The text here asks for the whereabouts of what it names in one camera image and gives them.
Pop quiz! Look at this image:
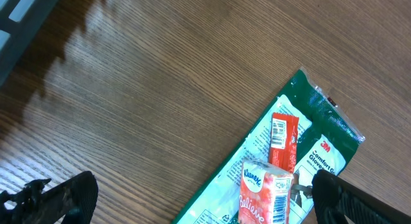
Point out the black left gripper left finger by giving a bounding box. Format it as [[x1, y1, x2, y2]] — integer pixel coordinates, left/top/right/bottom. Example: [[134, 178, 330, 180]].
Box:
[[1, 171, 98, 224]]

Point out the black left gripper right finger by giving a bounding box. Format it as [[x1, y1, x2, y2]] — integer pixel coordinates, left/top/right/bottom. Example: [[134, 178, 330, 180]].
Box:
[[311, 169, 410, 224]]

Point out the red Kleenex tissue pack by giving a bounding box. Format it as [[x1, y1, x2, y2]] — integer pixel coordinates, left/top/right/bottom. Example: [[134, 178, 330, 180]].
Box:
[[238, 160, 293, 224]]

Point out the green 3M gloves package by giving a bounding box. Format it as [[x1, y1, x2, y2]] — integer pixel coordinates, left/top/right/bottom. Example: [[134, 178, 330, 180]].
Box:
[[173, 68, 365, 223]]

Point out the red snack packet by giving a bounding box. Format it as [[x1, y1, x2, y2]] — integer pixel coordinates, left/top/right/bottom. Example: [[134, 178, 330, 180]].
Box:
[[268, 112, 299, 173]]

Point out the grey mesh shopping basket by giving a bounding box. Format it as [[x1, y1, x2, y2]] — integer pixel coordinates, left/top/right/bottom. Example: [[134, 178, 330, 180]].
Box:
[[1, 0, 59, 83]]

